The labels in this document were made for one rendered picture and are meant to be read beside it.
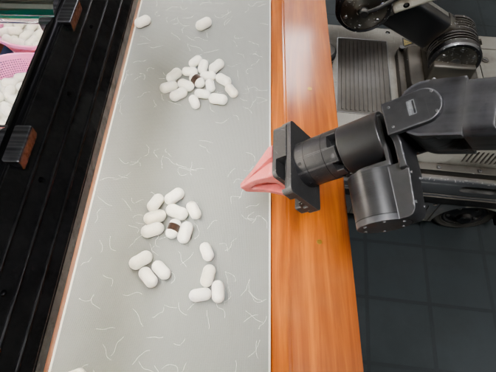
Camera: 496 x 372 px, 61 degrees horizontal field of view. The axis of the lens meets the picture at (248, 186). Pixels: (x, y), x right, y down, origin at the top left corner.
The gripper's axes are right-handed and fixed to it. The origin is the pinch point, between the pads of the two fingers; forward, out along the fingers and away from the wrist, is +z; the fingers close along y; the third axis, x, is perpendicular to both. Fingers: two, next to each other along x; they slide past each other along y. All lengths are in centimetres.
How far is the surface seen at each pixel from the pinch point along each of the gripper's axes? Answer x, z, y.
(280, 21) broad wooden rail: 12.1, 3.6, -47.8
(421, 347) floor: 101, 13, 5
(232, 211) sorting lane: 8.3, 10.1, -2.4
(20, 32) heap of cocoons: -22, 49, -44
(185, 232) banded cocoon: 2.3, 14.1, 2.7
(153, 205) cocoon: -1.0, 18.8, -2.0
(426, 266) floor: 105, 9, -22
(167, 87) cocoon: -1.5, 20.2, -27.8
